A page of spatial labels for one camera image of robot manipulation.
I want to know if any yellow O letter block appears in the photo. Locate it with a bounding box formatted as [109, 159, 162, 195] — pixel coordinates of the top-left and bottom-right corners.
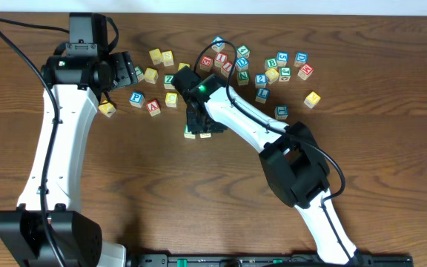
[178, 62, 191, 70]

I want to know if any green R letter block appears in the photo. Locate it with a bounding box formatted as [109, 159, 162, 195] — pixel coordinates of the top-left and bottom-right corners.
[184, 125, 196, 139]

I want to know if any green B letter block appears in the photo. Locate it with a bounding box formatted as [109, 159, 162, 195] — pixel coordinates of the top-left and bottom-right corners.
[265, 58, 278, 71]

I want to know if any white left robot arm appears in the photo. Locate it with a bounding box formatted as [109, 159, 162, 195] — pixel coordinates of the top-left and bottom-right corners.
[0, 13, 137, 266]

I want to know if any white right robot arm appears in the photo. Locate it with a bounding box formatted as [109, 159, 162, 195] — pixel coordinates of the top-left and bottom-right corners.
[171, 67, 359, 266]

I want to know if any yellow C letter block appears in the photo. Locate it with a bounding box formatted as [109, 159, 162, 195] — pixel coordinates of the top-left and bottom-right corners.
[165, 92, 178, 108]

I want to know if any green Z letter block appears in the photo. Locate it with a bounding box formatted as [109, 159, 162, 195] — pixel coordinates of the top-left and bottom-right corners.
[163, 74, 175, 90]

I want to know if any red E letter block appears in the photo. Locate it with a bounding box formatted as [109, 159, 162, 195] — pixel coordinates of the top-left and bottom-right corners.
[199, 55, 214, 72]

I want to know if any red I block lower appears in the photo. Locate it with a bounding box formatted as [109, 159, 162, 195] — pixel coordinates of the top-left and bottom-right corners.
[220, 61, 234, 77]

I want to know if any red i block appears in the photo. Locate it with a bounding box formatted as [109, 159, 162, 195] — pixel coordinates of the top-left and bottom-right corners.
[220, 61, 234, 77]
[214, 52, 228, 67]

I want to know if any red I block upper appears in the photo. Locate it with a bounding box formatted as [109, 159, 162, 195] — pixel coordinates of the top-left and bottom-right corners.
[214, 52, 228, 67]

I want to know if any yellow S letter block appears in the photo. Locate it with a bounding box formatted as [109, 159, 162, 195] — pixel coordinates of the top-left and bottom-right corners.
[162, 50, 174, 67]

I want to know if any red A letter block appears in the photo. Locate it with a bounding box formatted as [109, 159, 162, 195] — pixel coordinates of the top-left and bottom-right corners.
[146, 100, 161, 116]

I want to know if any yellow block beside gripper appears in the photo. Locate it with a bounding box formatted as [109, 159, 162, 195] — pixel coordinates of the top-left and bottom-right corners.
[144, 67, 159, 84]

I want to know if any blue L block top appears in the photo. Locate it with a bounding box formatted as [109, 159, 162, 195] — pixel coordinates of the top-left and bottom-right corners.
[211, 36, 225, 53]

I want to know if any blue l block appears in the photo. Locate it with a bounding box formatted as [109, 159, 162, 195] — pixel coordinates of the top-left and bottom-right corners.
[211, 36, 225, 53]
[255, 88, 270, 104]

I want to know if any green N letter block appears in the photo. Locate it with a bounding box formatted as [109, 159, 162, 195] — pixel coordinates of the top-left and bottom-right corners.
[237, 70, 250, 86]

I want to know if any yellow block top left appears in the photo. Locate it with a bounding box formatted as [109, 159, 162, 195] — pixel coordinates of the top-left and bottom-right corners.
[149, 48, 162, 65]

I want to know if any green block behind left gripper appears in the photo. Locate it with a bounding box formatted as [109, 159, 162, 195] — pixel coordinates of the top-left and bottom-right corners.
[134, 66, 145, 82]

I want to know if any yellow block far left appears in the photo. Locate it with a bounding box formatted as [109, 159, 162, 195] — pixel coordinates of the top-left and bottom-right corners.
[98, 100, 116, 118]

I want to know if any blue D block centre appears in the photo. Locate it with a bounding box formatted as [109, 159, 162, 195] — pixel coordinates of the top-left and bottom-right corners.
[235, 56, 249, 72]

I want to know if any blue d block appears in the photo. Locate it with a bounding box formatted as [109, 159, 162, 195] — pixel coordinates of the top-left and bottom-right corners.
[235, 56, 249, 72]
[294, 52, 308, 67]

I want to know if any blue P letter block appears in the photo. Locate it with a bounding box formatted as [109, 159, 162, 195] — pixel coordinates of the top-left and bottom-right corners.
[129, 92, 145, 108]

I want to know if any green 4 number block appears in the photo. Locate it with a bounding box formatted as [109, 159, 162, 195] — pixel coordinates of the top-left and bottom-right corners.
[236, 44, 251, 59]

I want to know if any blue 2 number block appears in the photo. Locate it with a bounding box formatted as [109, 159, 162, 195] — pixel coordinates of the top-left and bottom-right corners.
[255, 74, 268, 88]

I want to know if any blue L block lower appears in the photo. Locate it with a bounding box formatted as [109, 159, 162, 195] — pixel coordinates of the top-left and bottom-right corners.
[255, 88, 270, 104]

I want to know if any yellow block near B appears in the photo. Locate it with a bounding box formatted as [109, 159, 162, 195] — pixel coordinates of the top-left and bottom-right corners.
[265, 68, 279, 84]

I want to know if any blue T letter block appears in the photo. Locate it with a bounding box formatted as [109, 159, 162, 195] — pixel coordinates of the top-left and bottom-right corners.
[274, 105, 289, 120]

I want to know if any green J letter block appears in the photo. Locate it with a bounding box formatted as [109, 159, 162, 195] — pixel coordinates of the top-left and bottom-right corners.
[278, 67, 291, 82]

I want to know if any blue S letter block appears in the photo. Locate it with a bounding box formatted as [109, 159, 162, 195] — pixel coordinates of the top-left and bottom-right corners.
[276, 51, 289, 67]

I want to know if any blue D block right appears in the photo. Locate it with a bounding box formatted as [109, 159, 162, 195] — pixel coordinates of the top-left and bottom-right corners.
[294, 52, 308, 67]

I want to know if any red M letter block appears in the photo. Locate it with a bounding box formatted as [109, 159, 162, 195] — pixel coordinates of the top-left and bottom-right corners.
[297, 64, 314, 80]

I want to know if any yellow block far right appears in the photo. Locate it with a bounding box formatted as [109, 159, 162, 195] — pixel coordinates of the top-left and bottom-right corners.
[304, 91, 321, 109]

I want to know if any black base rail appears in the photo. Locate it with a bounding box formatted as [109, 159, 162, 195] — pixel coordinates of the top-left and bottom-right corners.
[125, 254, 414, 267]

